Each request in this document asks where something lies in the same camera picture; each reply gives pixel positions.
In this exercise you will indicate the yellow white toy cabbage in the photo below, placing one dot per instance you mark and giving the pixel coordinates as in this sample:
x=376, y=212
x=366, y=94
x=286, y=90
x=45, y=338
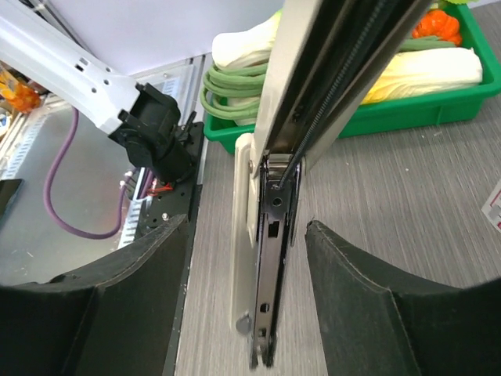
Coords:
x=412, y=74

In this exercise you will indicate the red white staple box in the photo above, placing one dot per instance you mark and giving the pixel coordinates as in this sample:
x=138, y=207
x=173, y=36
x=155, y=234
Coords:
x=492, y=207

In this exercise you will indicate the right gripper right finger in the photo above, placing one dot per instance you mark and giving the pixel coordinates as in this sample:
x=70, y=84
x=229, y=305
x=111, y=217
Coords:
x=377, y=319

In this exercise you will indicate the green plastic tray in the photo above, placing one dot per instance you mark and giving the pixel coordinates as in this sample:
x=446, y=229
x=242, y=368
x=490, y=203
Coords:
x=411, y=109

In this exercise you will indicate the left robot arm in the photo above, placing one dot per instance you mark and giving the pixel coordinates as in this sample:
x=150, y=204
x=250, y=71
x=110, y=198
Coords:
x=137, y=116

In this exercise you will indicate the small orange toy vegetable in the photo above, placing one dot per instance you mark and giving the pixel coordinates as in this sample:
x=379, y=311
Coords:
x=439, y=24

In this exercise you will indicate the white toy leek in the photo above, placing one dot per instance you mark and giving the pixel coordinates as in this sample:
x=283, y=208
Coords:
x=235, y=50

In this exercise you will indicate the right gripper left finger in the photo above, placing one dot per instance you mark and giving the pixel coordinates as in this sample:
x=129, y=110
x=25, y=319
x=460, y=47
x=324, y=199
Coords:
x=113, y=316

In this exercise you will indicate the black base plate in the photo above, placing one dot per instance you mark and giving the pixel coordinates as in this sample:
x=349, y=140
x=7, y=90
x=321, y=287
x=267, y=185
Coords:
x=158, y=210

